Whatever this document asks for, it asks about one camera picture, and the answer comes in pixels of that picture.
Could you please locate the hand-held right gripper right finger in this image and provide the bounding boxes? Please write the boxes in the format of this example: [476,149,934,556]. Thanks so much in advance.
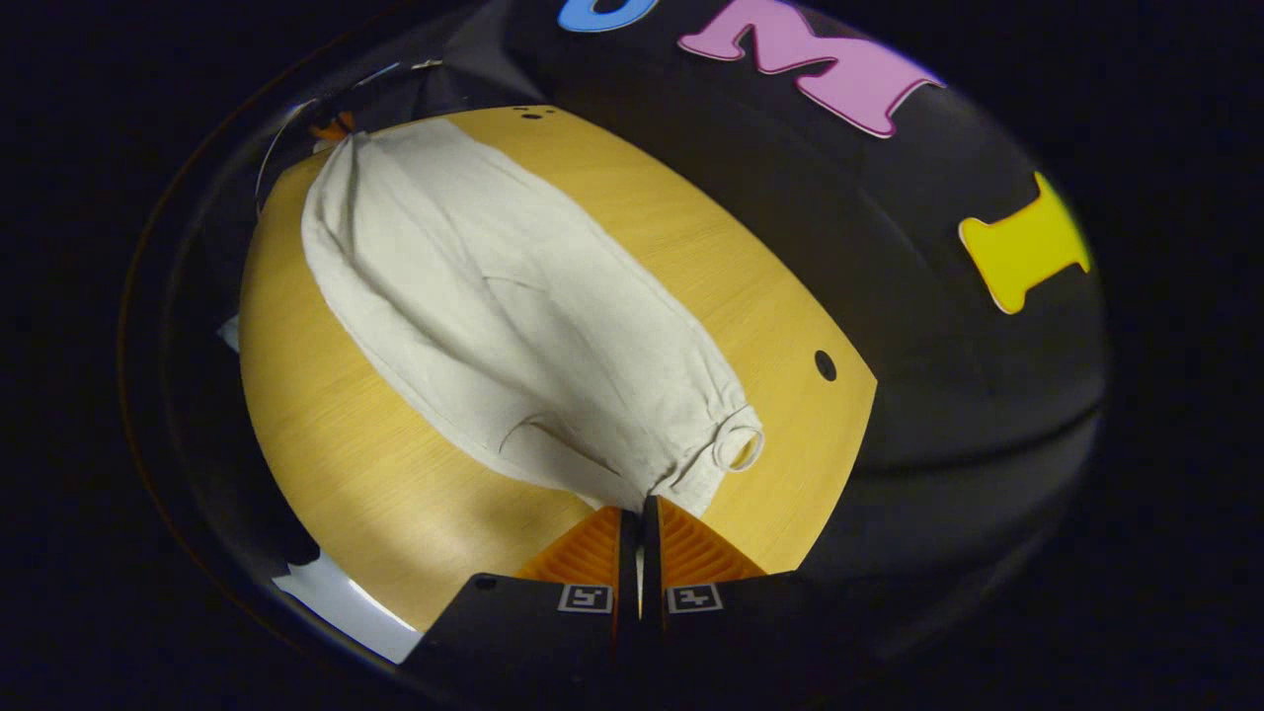
[642,495,882,698]

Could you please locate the black backdrop cloth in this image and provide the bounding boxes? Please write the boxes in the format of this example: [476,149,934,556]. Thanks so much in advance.
[163,0,1109,633]

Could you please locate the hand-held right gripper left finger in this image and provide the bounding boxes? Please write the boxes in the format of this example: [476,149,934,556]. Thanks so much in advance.
[400,506,639,694]

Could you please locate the white jeans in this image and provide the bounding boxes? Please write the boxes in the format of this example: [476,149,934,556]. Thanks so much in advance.
[300,118,767,520]

